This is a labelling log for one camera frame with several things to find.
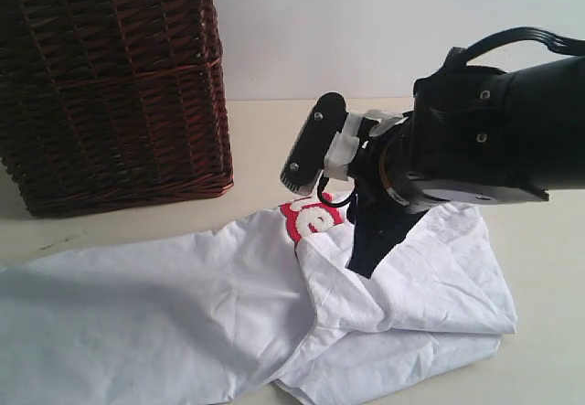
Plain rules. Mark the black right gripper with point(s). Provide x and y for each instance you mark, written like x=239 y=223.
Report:
x=380 y=221

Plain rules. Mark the white t-shirt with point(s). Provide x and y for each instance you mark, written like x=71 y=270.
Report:
x=207 y=317

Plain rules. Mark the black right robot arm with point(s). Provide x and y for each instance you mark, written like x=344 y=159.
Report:
x=476 y=135

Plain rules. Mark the dark brown wicker basket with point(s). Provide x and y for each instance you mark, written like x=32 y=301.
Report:
x=112 y=104

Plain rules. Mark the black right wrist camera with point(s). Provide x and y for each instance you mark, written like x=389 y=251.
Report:
x=330 y=141

